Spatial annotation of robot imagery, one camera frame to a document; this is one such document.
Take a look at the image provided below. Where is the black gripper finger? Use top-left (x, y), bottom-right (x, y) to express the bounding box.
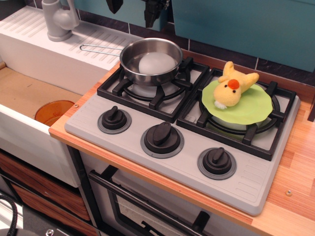
top-left (106, 0), bottom-right (123, 14)
top-left (144, 0), bottom-right (170, 28)

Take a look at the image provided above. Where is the white egg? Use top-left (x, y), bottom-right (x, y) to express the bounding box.
top-left (138, 52), bottom-right (177, 75)

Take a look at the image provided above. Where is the yellow stuffed duck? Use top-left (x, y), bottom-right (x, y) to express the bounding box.
top-left (213, 61), bottom-right (259, 110)

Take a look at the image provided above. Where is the stainless steel pan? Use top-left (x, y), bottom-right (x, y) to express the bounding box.
top-left (80, 38), bottom-right (183, 86)

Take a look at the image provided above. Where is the black left stove knob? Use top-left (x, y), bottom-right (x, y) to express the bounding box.
top-left (97, 106), bottom-right (132, 135)

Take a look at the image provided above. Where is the black stove knob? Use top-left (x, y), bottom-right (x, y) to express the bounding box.
top-left (140, 121), bottom-right (185, 159)
top-left (197, 147), bottom-right (237, 180)
top-left (97, 106), bottom-right (132, 135)

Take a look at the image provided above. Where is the black middle stove knob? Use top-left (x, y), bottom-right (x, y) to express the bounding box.
top-left (140, 121), bottom-right (185, 159)

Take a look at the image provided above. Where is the light green plate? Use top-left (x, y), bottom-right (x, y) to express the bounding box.
top-left (201, 81), bottom-right (273, 125)

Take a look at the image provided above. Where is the grey toy stove top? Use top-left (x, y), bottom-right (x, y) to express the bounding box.
top-left (64, 63), bottom-right (300, 215)

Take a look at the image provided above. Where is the black right stove knob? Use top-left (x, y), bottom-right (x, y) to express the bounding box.
top-left (197, 147), bottom-right (237, 180)

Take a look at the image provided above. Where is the grey toy faucet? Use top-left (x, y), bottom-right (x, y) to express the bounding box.
top-left (42, 0), bottom-right (80, 42)

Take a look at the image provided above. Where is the black left burner grate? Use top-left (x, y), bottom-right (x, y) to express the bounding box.
top-left (97, 57), bottom-right (210, 123)

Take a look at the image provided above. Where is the black burner grate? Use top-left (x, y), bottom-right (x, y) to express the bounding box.
top-left (97, 57), bottom-right (210, 123)
top-left (177, 69), bottom-right (300, 161)

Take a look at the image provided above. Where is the white toy sink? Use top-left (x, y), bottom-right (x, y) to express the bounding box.
top-left (0, 6), bottom-right (137, 187)

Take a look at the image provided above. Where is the black right burner grate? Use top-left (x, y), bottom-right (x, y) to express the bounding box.
top-left (177, 69), bottom-right (300, 161)

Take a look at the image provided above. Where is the wooden drawer front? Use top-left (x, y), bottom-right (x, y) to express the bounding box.
top-left (0, 150), bottom-right (97, 236)

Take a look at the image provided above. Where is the toy oven door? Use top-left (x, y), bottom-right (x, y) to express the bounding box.
top-left (87, 164), bottom-right (247, 236)

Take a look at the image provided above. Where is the black oven door handle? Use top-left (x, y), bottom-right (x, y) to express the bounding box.
top-left (88, 170), bottom-right (210, 236)

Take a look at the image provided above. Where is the black foreground cable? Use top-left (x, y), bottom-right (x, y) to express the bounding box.
top-left (0, 194), bottom-right (18, 236)

